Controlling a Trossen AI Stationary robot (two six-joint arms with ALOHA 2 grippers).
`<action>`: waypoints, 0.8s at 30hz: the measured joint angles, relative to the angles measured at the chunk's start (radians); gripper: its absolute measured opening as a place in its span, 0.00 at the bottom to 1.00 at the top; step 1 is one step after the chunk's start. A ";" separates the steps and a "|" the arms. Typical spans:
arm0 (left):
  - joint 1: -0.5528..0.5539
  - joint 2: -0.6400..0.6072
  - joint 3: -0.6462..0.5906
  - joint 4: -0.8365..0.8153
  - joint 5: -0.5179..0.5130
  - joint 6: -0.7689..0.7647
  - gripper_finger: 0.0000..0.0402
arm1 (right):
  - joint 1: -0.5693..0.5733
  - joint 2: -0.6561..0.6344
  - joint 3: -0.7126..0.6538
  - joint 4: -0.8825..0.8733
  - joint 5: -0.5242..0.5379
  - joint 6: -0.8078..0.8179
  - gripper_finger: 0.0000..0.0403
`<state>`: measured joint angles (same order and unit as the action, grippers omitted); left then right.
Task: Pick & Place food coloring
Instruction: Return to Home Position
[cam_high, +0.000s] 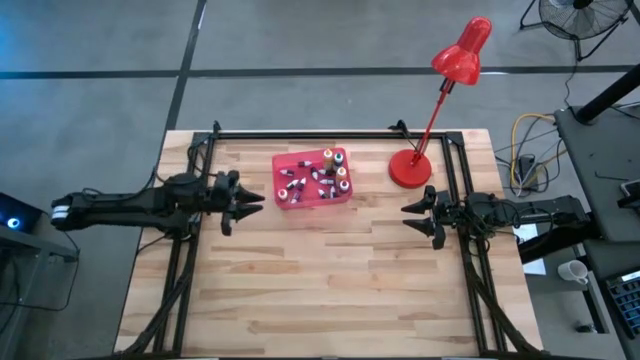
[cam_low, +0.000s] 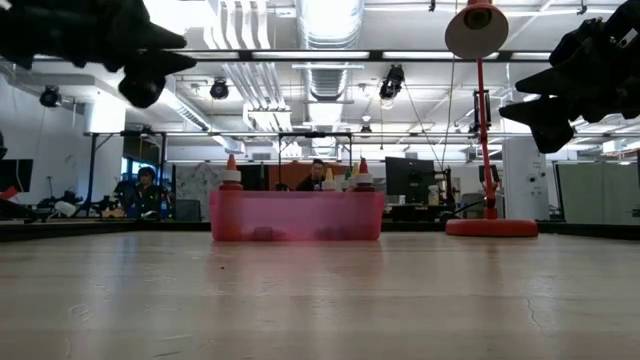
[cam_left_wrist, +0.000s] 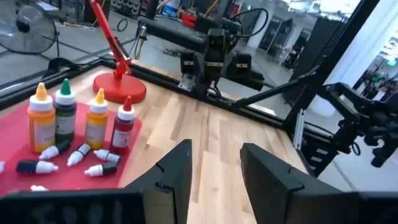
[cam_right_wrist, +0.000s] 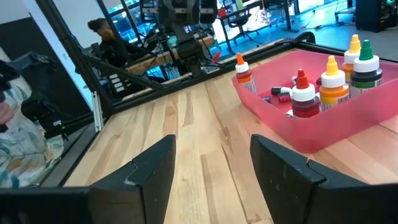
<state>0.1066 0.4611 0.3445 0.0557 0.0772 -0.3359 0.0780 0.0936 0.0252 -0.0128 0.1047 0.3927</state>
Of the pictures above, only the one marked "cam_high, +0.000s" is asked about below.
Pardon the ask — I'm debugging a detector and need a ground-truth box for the black floor fan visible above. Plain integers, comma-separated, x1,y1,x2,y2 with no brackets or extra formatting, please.
518,0,635,62

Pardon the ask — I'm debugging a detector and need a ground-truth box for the white paper sheet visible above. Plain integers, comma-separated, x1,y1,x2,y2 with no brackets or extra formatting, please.
511,217,549,277

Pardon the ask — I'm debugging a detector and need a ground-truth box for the yellow cable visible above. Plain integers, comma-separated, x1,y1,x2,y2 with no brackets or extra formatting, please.
510,112,569,186

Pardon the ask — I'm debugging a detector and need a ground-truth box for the red desk lamp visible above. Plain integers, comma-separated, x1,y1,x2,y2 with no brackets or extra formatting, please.
387,15,494,190

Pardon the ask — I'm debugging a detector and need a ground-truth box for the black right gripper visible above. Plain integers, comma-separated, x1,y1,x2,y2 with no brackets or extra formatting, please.
400,185,469,251

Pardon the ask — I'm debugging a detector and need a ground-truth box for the black device with blue light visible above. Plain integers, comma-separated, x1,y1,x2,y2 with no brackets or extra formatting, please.
0,191,44,235

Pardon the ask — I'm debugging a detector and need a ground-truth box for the black aluminium table frame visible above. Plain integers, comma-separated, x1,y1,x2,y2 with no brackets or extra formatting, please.
119,119,544,359

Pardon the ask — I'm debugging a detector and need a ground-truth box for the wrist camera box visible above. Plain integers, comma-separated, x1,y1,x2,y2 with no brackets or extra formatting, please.
214,185,237,212
442,197,466,229

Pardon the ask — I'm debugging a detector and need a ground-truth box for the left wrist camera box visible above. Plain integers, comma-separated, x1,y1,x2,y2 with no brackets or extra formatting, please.
214,185,237,212

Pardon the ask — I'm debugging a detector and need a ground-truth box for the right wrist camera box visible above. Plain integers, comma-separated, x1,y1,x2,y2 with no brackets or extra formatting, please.
442,197,466,229

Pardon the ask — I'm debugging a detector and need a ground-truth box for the black lamp cord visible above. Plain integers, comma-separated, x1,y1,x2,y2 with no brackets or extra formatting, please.
388,118,419,151

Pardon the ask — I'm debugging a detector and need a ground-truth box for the computer keyboard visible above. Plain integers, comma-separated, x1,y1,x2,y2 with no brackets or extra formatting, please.
604,269,640,342

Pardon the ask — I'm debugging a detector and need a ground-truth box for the pink translucent plastic bin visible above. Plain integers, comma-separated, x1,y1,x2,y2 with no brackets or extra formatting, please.
271,146,355,211

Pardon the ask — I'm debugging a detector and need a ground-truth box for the white mug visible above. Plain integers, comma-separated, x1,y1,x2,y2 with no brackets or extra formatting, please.
556,258,591,287

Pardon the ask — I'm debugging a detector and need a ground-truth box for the black power strip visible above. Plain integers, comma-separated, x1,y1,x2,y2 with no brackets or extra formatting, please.
516,154,540,177

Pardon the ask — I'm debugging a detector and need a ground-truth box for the black pole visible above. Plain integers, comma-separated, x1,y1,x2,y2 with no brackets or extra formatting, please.
574,63,640,125

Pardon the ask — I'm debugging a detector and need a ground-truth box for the black equipment stand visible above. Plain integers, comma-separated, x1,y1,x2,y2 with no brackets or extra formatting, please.
0,224,82,360

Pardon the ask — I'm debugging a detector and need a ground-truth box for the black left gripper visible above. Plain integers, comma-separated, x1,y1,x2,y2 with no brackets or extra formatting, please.
213,169,266,237

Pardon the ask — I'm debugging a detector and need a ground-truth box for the dark grey side desk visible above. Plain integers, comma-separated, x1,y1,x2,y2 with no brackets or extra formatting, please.
553,104,640,246

